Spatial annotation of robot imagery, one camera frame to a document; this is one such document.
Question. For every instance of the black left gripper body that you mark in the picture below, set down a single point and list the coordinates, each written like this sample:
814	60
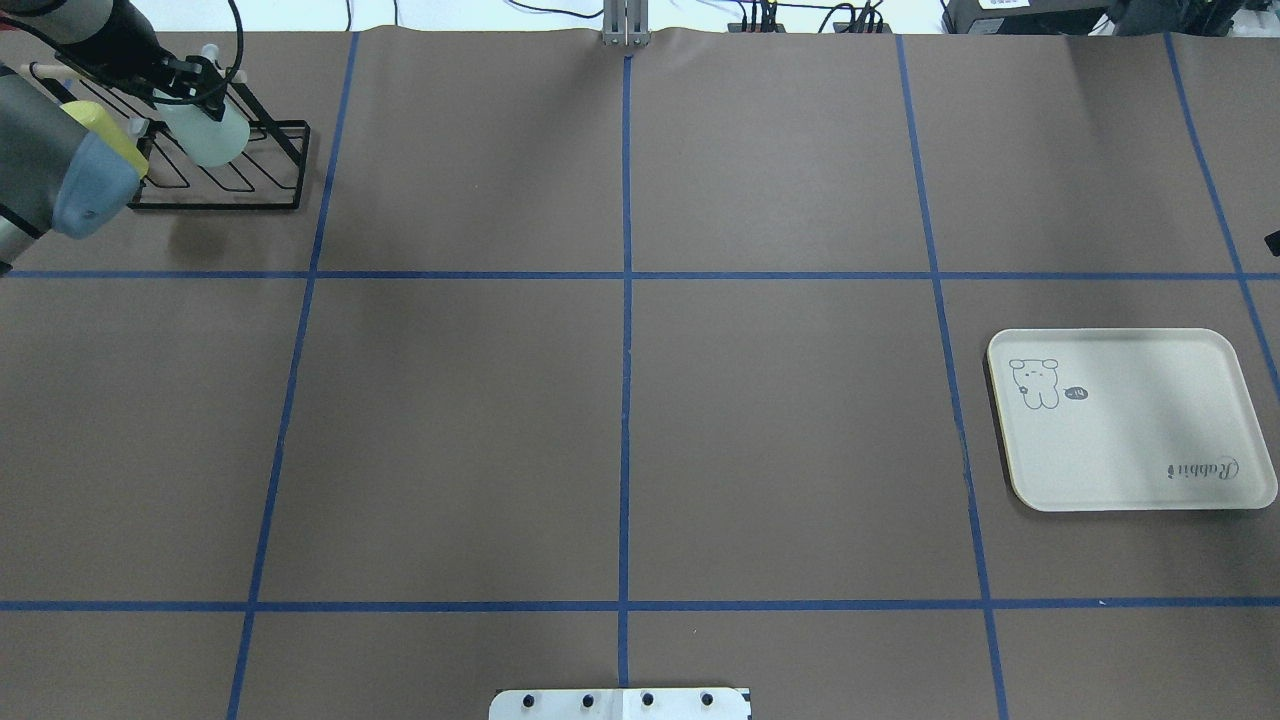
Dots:
128	42

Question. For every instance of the light green cup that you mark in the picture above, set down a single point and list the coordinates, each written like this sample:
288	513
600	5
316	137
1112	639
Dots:
208	142

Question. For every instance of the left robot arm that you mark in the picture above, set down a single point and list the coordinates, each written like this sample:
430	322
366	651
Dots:
60	175

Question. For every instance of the yellow cup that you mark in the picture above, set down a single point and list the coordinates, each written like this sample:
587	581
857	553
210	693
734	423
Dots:
98	120

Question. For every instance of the cream rabbit tray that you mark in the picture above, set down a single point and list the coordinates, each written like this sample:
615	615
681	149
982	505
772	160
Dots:
1128	419

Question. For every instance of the white mounting plate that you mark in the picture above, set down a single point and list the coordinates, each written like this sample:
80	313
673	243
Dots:
623	703

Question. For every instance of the black wire cup rack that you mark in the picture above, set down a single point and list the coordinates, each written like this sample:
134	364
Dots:
250	161

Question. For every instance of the aluminium frame post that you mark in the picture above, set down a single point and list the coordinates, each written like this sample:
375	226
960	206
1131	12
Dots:
625	23

